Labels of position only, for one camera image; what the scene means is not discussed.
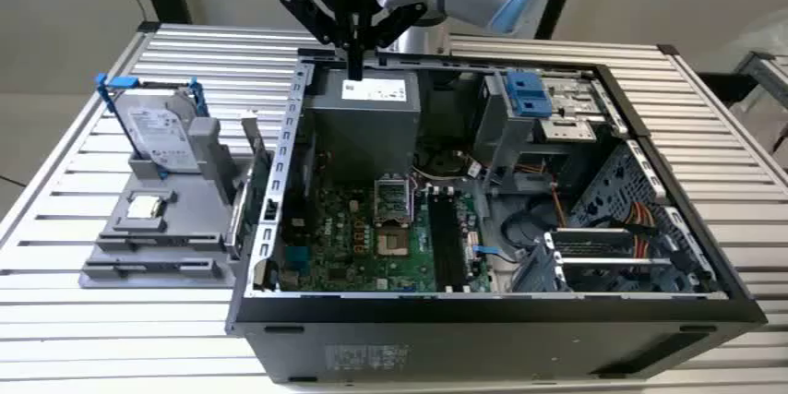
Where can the grey power supply unit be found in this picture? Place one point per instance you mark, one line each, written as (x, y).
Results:
(362, 135)

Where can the green motherboard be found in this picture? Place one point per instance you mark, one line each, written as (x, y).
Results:
(344, 251)

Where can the RAM stick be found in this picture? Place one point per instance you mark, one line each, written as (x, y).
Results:
(156, 242)
(153, 268)

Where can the silver CPU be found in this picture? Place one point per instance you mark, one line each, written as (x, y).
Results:
(142, 207)

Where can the metal optical drive cage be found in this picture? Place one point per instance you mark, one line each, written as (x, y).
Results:
(498, 135)

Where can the green graphics card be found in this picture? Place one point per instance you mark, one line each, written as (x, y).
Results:
(258, 158)

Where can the CPU socket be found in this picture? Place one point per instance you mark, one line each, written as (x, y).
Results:
(393, 242)

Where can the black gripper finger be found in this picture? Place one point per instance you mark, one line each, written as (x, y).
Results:
(308, 13)
(400, 25)

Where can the grey parts rack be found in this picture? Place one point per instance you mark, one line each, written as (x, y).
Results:
(190, 218)

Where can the blue disk carrier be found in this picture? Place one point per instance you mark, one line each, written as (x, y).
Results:
(120, 81)

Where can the blue plastic drive latch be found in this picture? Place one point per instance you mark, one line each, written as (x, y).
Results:
(525, 94)

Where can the black metal bracket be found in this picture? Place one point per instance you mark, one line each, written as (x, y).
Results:
(726, 87)

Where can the black open PC case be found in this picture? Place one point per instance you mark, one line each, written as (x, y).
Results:
(430, 343)

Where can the silver hard disk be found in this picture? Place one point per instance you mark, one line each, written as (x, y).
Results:
(156, 131)

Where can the metal frame side table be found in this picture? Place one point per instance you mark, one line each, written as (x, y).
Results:
(769, 71)

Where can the metal disk bay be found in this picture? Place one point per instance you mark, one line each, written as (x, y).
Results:
(590, 239)

